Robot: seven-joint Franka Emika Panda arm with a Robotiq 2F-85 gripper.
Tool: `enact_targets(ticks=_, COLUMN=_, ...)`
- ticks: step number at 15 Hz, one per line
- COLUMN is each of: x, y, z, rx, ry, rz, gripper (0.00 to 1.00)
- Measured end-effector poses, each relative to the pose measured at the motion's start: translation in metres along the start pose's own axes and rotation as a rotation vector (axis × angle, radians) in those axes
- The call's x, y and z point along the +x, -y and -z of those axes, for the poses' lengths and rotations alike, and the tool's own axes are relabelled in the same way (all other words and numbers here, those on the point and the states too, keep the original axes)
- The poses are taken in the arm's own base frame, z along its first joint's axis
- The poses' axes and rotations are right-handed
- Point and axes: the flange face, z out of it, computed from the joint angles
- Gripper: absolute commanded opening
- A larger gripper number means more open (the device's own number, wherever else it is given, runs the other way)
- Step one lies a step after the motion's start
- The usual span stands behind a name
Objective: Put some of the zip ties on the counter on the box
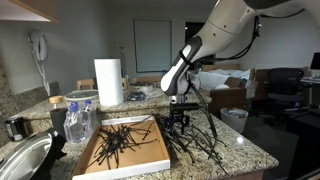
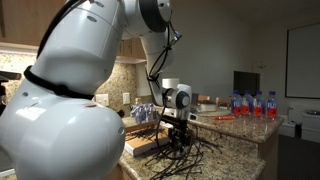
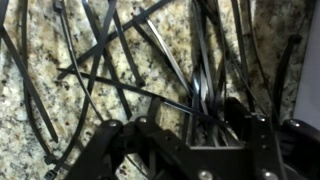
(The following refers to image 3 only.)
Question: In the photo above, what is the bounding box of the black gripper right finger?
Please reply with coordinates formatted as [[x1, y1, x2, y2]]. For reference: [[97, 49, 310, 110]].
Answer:
[[225, 97, 320, 180]]

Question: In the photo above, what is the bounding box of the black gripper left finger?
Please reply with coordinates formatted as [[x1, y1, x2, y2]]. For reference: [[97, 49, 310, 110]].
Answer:
[[64, 97, 198, 180]]

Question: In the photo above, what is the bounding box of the black zip tie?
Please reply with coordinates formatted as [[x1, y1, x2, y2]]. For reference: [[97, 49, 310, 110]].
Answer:
[[57, 0, 174, 81], [57, 67, 234, 128], [53, 0, 105, 123], [138, 8, 194, 98], [271, 33, 303, 126], [229, 0, 256, 113], [43, 0, 118, 180], [81, 0, 134, 120], [111, 8, 147, 88], [20, 0, 56, 164], [0, 24, 60, 144]]

